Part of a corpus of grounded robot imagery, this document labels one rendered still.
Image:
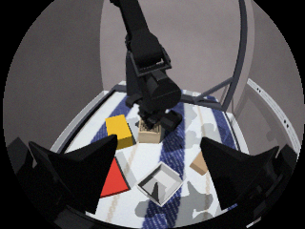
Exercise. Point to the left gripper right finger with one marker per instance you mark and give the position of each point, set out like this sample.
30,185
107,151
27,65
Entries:
232,171

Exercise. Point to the red flat rectangular slab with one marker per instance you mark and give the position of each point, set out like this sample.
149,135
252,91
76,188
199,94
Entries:
115,183

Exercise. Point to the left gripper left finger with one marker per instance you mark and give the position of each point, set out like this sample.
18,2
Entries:
82,172

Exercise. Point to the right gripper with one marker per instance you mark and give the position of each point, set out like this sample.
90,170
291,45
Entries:
169,121

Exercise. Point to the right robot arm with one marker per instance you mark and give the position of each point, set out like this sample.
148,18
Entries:
147,51

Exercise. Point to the yellow block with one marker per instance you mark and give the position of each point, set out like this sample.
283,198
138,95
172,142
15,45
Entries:
119,126

